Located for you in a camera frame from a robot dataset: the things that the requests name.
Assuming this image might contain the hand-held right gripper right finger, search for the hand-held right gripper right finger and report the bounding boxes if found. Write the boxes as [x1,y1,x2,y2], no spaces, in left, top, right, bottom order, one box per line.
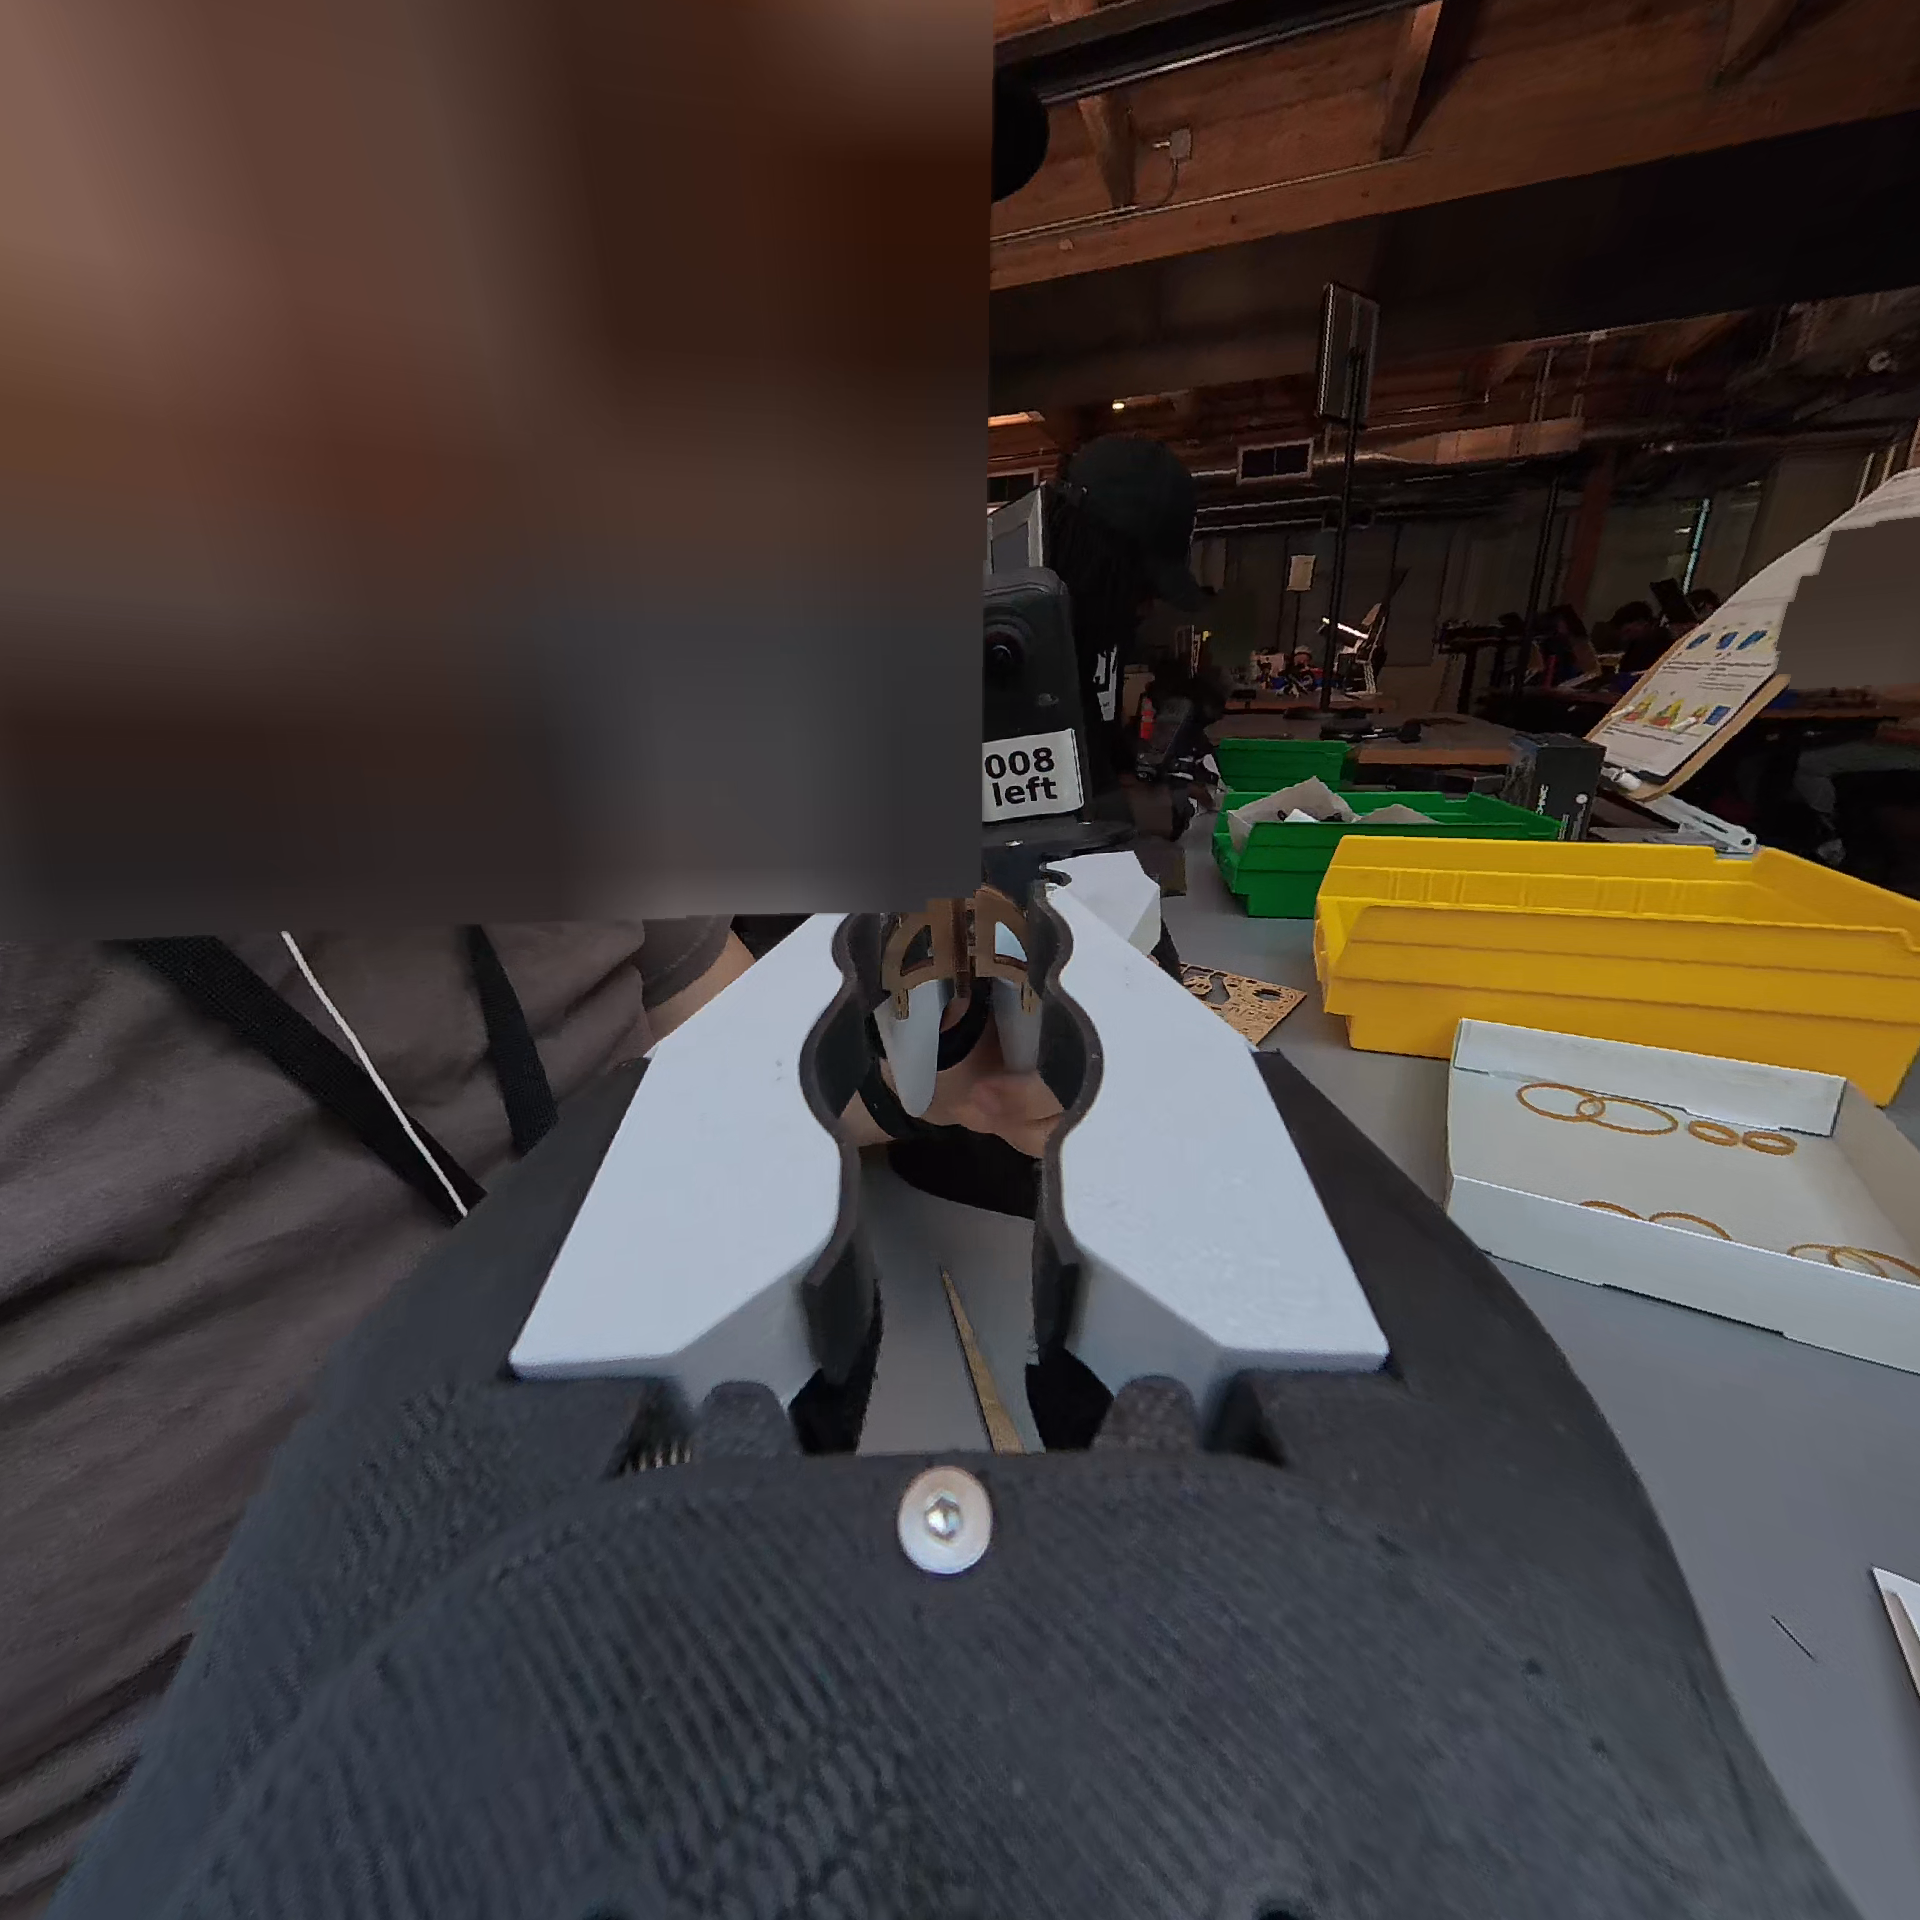
[1025,886,1394,1452]

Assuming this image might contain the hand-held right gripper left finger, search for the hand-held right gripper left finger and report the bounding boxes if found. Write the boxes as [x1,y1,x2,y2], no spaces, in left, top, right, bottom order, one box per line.
[506,907,892,1456]

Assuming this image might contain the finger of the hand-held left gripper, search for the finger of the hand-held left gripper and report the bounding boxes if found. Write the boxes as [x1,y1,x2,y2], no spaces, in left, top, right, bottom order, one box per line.
[988,849,1169,1079]
[876,978,948,1125]

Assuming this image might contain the curved wooden arc part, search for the curved wooden arc part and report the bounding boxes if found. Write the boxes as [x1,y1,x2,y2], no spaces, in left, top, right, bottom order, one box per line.
[876,893,1047,1039]

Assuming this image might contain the black model kit box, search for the black model kit box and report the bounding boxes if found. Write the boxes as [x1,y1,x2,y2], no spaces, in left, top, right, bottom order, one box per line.
[1505,731,1609,842]

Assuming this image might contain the person's left hand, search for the person's left hand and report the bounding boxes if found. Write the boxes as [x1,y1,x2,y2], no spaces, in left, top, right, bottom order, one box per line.
[856,1032,1074,1159]

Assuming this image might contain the laser-cut plywood sheet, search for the laser-cut plywood sheet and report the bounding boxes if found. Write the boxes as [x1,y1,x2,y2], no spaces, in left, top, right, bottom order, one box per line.
[1175,965,1308,1050]

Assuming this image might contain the green plastic bin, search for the green plastic bin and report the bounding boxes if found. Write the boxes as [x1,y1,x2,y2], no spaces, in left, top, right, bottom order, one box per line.
[1208,786,1560,922]
[1212,734,1363,798]

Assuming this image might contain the crumpled white paper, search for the crumpled white paper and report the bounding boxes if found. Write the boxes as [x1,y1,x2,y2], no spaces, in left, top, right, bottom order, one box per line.
[1232,778,1447,830]

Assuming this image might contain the thin wooden stick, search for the thin wooden stick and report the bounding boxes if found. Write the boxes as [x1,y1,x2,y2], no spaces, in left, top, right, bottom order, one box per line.
[941,1263,1030,1452]

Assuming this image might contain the white cardboard tray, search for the white cardboard tray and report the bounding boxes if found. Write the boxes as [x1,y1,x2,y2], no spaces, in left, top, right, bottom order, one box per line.
[1442,1016,1920,1376]

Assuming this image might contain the yellow plastic bin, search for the yellow plastic bin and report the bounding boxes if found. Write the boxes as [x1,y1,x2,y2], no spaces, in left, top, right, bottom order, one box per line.
[1312,833,1920,1108]

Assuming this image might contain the black panel on pole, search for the black panel on pole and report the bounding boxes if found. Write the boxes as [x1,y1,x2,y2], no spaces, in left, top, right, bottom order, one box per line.
[1312,280,1385,743]

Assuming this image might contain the group of tan rubber bands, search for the group of tan rubber bands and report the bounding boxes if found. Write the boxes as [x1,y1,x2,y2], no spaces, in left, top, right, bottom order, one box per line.
[1516,1081,1920,1287]

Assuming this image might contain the instruction sheet on stand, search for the instruction sheet on stand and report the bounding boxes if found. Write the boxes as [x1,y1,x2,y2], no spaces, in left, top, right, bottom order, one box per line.
[1587,672,1796,860]

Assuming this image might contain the white printed instruction sheet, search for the white printed instruction sheet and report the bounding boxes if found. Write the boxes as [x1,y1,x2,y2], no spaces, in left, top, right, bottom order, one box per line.
[1594,472,1920,782]

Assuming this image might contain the thin white cord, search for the thin white cord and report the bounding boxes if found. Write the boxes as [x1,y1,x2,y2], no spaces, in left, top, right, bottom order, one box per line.
[278,931,475,1222]

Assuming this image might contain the black shoulder strap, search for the black shoulder strap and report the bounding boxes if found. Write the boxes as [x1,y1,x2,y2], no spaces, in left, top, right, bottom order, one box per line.
[111,928,563,1225]

